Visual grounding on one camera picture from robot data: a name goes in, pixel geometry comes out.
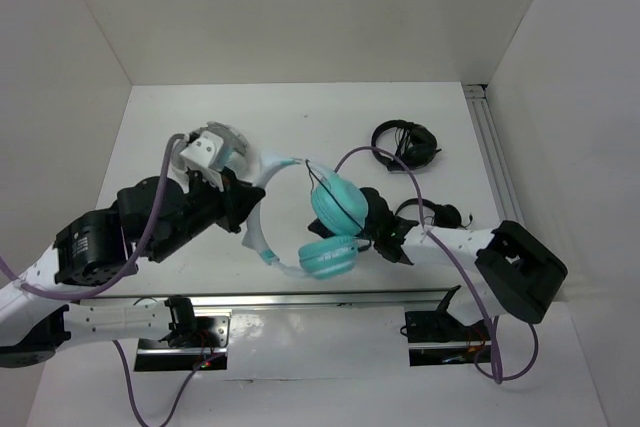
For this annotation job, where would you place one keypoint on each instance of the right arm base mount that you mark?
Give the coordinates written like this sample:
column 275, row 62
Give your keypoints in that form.
column 437, row 339

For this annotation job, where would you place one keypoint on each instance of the teal cat ear headphones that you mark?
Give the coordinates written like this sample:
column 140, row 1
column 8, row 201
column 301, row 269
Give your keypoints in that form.
column 310, row 217

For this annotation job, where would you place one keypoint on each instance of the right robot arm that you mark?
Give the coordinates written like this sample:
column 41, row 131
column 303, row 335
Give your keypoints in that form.
column 505, row 270

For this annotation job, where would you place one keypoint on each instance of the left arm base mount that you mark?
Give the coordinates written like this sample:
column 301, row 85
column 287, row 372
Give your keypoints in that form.
column 208, row 346

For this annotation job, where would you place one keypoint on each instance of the grey white gaming headset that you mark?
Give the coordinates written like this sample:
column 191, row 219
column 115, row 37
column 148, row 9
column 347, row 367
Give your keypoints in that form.
column 238, row 155

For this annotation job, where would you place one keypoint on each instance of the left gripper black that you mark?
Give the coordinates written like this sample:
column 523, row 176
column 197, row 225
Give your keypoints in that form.
column 223, row 197

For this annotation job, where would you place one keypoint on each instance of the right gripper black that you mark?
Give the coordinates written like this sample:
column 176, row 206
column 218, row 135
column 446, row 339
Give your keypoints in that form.
column 318, row 227

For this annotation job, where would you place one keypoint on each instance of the black wrapped headphones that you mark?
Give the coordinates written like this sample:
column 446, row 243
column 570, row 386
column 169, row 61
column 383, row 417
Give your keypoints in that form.
column 416, row 146

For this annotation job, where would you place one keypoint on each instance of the black unwrapped headphones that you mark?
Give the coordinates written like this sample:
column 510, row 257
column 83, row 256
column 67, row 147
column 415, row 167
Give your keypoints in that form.
column 443, row 215

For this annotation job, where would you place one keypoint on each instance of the aluminium rail at right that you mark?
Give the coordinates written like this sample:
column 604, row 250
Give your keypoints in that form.
column 492, row 153

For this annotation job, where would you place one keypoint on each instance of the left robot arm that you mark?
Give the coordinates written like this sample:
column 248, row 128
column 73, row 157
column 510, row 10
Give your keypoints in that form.
column 39, row 314

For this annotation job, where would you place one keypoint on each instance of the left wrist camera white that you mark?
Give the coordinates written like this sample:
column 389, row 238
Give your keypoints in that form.
column 206, row 155

